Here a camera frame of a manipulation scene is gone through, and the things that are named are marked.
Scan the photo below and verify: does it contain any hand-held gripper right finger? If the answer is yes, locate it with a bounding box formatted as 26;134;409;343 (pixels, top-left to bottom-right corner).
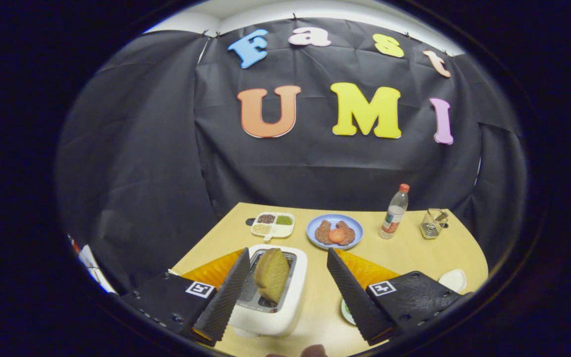
326;247;464;347

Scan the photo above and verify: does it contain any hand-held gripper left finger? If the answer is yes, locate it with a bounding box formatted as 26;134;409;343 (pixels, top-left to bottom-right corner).
119;247;251;347

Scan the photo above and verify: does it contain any brown bread slice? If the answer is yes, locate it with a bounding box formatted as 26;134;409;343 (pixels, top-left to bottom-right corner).
253;248;290;304

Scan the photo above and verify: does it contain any light green plate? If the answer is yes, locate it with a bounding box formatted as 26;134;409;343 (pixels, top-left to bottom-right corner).
341;297;358;326

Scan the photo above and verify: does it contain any white toaster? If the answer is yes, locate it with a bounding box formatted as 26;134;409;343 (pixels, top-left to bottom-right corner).
228;244;308;338

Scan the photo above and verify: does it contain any brown meat patty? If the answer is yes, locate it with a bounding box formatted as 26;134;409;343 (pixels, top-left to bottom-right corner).
336;221;356;246
315;220;333;245

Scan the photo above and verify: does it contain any white sectioned condiment dish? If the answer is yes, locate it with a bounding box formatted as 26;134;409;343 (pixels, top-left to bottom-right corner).
246;212;295;241

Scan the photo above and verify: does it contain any blue plate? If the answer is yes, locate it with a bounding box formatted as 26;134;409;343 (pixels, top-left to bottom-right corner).
306;214;364;250

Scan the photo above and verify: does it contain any clear plastic bottle red cap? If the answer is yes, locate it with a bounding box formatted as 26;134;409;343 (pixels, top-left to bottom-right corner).
379;183;410;239

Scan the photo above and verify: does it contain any small white plate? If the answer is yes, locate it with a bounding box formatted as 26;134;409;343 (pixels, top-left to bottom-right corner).
438;269;467;293

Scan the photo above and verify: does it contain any black backdrop cloth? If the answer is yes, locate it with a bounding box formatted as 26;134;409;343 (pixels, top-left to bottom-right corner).
55;17;528;298

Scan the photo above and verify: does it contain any metal wire utensil holder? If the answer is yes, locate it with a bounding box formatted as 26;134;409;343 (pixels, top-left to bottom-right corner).
420;208;449;240

